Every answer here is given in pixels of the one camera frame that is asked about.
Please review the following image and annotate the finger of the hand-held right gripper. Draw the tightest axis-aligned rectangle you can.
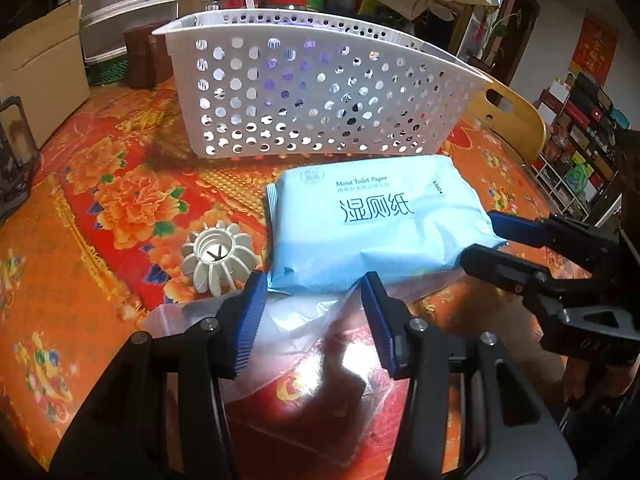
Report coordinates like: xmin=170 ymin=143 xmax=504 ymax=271
xmin=487 ymin=211 xmax=623 ymax=273
xmin=459 ymin=243 xmax=598 ymax=313

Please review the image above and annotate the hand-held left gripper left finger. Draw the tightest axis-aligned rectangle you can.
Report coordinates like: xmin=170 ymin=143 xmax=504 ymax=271
xmin=50 ymin=270 xmax=268 ymax=480

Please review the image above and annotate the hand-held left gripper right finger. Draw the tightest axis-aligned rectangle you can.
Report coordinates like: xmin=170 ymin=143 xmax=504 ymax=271
xmin=362 ymin=271 xmax=591 ymax=480

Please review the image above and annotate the clear plastic bag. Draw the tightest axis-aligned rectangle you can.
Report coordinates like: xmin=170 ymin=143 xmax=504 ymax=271
xmin=142 ymin=285 xmax=371 ymax=401

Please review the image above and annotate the light blue wet wipe pack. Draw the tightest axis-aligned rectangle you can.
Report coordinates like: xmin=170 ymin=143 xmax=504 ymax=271
xmin=265 ymin=154 xmax=507 ymax=295

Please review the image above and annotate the white perforated plastic basket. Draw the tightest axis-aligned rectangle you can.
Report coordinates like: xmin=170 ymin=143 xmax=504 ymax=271
xmin=151 ymin=9 xmax=493 ymax=158

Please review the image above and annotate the purple tissue pack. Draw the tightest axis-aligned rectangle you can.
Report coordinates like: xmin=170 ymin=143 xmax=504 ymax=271
xmin=260 ymin=16 xmax=351 ymax=111

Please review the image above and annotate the white ribbed plastic ball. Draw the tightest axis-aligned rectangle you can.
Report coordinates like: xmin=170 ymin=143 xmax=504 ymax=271
xmin=180 ymin=224 xmax=261 ymax=297

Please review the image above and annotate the wooden chair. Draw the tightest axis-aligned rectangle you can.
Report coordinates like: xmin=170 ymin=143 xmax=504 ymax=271
xmin=467 ymin=77 xmax=547 ymax=166

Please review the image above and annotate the cluttered storage shelf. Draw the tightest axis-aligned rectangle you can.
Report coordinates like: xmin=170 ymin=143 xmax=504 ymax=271
xmin=530 ymin=72 xmax=631 ymax=221

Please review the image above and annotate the red floral tablecloth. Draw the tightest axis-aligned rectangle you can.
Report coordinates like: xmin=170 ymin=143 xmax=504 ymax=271
xmin=0 ymin=75 xmax=621 ymax=480

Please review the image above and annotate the green potted plant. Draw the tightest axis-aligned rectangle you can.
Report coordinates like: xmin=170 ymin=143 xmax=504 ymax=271
xmin=482 ymin=10 xmax=521 ymax=51

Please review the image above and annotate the brown canister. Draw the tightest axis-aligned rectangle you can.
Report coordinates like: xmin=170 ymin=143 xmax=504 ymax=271
xmin=124 ymin=27 xmax=151 ymax=88
xmin=147 ymin=24 xmax=173 ymax=85

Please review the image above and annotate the green plastic crate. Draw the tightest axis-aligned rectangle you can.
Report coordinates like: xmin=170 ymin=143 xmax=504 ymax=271
xmin=85 ymin=57 xmax=130 ymax=86

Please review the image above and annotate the open cardboard box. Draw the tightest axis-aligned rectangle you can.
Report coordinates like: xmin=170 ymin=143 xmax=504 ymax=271
xmin=0 ymin=4 xmax=91 ymax=146

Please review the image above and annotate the white stacked drawer tower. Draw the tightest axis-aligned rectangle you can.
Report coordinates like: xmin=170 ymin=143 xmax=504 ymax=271
xmin=80 ymin=0 xmax=182 ymax=63

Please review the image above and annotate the red wall poster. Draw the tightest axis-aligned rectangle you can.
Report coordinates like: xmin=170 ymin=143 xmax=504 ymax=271
xmin=571 ymin=14 xmax=618 ymax=86

